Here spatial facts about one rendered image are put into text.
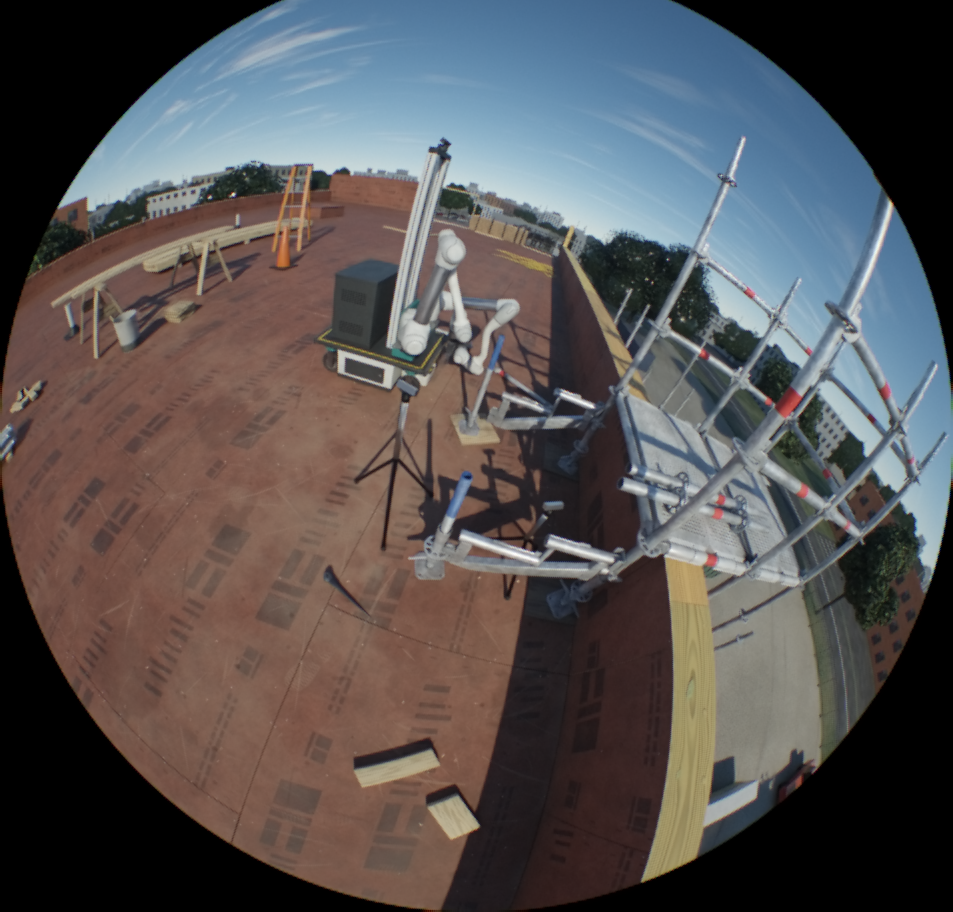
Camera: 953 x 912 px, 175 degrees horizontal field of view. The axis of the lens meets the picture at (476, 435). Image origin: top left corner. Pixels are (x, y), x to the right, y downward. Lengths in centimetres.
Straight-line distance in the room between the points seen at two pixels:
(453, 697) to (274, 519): 123
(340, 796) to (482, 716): 74
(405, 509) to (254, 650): 110
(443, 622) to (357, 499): 80
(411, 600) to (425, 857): 133
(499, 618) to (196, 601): 151
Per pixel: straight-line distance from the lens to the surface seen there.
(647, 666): 128
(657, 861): 133
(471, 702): 154
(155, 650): 187
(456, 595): 160
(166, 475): 226
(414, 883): 185
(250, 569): 169
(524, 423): 214
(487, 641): 158
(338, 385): 251
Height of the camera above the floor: 149
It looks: 41 degrees down
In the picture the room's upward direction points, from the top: 21 degrees clockwise
